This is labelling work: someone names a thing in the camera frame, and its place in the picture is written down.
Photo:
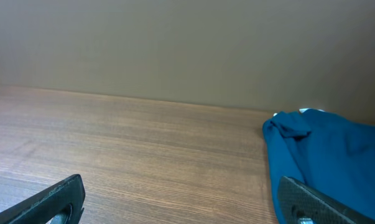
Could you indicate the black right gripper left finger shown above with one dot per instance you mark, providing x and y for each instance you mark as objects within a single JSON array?
[{"x": 60, "y": 203}]

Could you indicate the white cloth pile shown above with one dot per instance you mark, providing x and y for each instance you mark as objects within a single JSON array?
[{"x": 302, "y": 110}]

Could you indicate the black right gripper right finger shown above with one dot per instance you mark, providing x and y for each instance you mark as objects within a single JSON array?
[{"x": 301, "y": 204}]

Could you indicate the blue t-shirt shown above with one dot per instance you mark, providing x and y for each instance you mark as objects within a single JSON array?
[{"x": 324, "y": 151}]

